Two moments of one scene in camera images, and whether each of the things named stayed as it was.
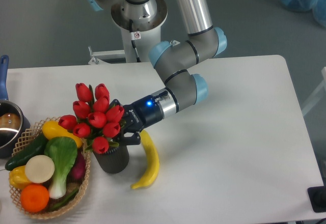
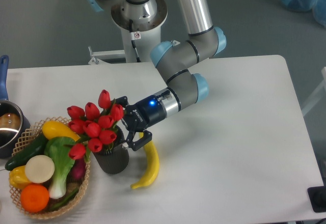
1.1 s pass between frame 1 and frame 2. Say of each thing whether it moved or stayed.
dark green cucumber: stayed
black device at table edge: stayed
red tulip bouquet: moved
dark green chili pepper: stayed
